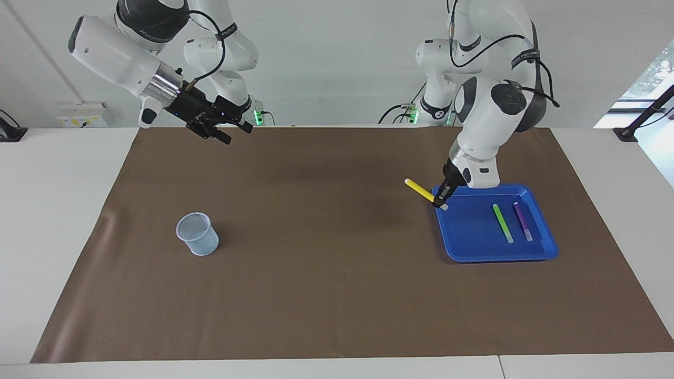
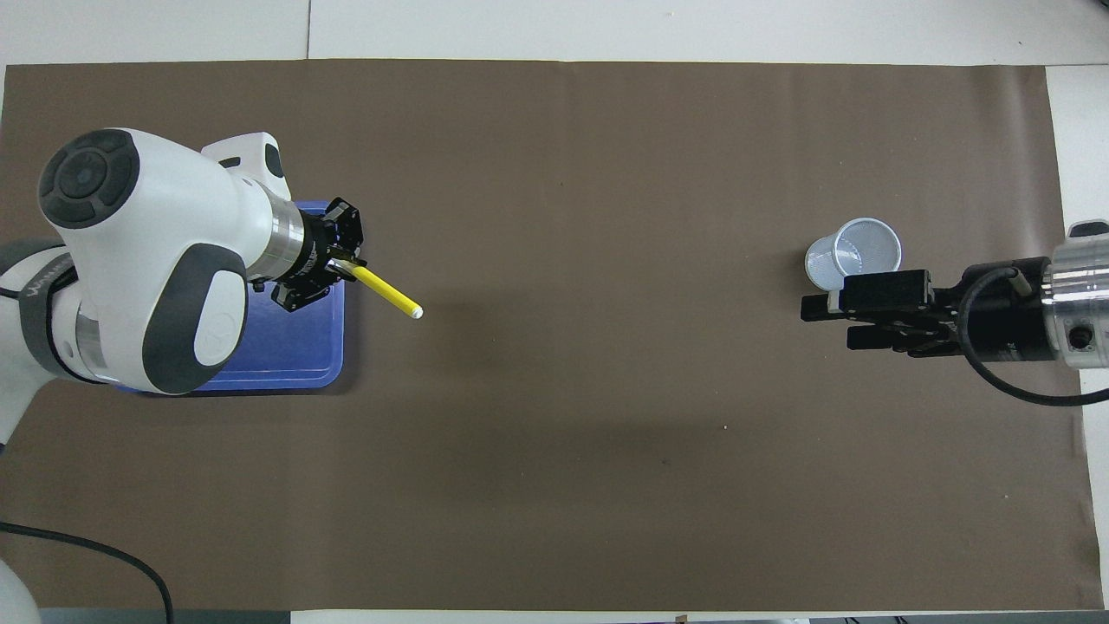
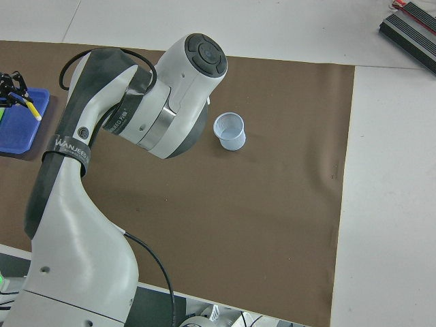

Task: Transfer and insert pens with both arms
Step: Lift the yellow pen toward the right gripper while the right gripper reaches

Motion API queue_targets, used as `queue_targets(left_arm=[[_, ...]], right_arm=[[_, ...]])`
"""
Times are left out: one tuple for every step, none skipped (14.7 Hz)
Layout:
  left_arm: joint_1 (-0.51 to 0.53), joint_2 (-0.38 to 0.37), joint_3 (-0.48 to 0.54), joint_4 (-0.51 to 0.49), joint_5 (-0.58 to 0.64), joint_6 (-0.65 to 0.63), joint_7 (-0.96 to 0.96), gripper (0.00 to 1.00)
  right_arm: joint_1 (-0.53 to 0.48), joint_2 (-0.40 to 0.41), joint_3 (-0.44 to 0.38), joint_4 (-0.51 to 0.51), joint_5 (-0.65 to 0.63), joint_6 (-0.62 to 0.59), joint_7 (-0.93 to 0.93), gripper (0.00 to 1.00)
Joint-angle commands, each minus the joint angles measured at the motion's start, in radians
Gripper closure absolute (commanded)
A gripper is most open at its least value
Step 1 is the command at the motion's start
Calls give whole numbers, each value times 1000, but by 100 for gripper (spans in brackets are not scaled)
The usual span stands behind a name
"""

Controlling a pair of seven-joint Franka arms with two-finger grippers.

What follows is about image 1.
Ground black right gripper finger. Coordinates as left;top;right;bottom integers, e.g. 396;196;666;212
187;122;232;145
215;97;253;133

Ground yellow pen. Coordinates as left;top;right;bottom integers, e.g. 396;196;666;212
404;178;449;211

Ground green pen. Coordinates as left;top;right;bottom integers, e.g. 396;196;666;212
492;204;514;244

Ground purple pen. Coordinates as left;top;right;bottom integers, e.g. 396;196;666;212
513;202;533;243

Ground blue plastic tray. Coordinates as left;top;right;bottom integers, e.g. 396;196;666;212
432;183;560;263

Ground light blue mesh pen cup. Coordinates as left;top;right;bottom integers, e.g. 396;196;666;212
175;212;220;257

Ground brown table mat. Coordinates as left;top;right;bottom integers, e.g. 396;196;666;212
31;126;674;364

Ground black clamp stand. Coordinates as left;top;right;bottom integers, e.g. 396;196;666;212
612;84;674;143

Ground black table clamp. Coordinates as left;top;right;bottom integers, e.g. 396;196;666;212
0;109;28;143

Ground window with greenery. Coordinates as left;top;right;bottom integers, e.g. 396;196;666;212
594;37;674;129

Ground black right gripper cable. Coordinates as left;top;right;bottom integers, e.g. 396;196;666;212
184;9;227;91

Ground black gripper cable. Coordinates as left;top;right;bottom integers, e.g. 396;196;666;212
448;0;560;108
184;9;227;91

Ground black base cable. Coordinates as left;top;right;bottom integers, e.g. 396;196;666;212
378;79;428;125

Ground white wall socket strip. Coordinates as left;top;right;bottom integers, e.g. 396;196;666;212
57;103;108;128

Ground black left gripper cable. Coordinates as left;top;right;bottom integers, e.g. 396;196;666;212
448;0;560;108

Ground black velcro cable strap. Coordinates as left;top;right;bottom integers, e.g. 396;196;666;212
512;48;542;69

